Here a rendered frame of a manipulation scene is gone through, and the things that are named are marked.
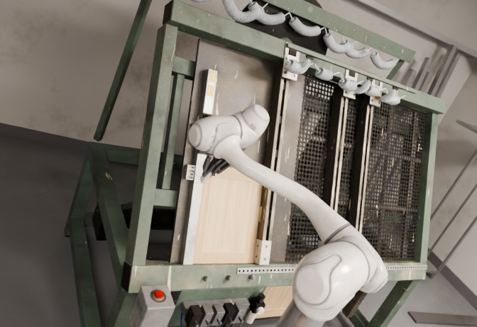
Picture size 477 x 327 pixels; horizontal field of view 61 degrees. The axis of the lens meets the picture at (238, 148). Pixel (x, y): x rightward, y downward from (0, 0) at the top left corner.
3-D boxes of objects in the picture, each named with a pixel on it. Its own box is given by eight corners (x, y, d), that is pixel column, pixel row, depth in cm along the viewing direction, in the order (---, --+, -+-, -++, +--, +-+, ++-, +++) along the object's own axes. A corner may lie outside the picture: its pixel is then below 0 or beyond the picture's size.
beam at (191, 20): (161, 25, 188) (170, 19, 180) (164, 5, 189) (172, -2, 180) (432, 115, 306) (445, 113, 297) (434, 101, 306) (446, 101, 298)
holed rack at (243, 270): (236, 273, 204) (237, 274, 203) (237, 267, 204) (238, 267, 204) (426, 269, 292) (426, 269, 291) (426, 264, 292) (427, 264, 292)
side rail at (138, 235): (124, 259, 184) (132, 265, 175) (157, 28, 193) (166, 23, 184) (137, 259, 187) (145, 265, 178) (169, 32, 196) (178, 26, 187)
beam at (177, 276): (120, 286, 183) (127, 294, 174) (123, 259, 184) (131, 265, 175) (412, 275, 301) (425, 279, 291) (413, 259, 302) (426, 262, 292)
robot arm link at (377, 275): (360, 218, 120) (340, 225, 110) (405, 269, 112) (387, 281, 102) (332, 245, 126) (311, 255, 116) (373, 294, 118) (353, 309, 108)
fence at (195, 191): (179, 262, 193) (183, 264, 189) (204, 69, 200) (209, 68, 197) (189, 262, 195) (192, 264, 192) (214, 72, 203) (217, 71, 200)
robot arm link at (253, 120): (242, 125, 150) (215, 128, 141) (265, 98, 140) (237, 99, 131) (255, 148, 146) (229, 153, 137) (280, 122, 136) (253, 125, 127)
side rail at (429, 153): (406, 259, 297) (420, 262, 288) (419, 113, 306) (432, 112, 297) (413, 259, 301) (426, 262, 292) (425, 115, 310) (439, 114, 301)
